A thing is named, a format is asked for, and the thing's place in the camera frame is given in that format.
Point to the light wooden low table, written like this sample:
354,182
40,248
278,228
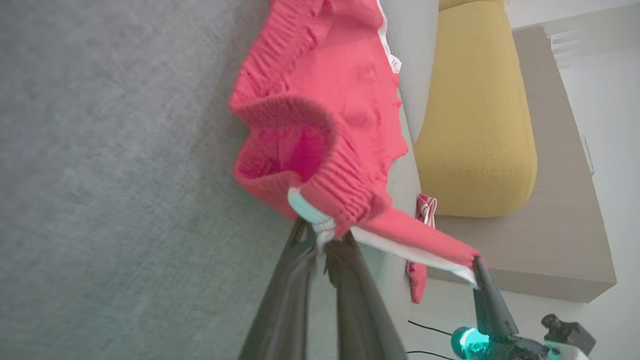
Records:
560,200

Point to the white slatted vent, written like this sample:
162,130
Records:
567,47

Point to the red white-striped garment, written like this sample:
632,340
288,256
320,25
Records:
417,280

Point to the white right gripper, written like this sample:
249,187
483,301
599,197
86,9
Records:
505,350

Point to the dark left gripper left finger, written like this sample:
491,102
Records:
285,310

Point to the grey sofa seat cushion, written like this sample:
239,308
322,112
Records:
100,150

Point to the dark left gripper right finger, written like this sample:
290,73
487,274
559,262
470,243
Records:
360,310

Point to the red garment with white band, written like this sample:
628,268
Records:
325,75

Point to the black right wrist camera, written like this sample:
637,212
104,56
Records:
570,335

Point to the yellow upholstered cushion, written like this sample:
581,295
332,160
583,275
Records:
475,100

